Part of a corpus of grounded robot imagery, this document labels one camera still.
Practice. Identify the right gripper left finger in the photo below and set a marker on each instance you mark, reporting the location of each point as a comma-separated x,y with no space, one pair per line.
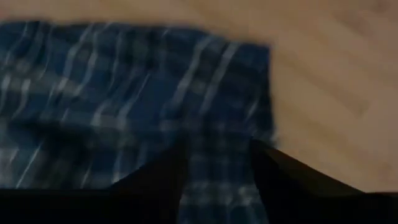
149,199

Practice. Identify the blue plaid garment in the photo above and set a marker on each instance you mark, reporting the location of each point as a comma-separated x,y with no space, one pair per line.
124,93

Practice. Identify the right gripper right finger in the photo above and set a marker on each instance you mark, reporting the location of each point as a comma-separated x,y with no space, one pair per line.
289,196

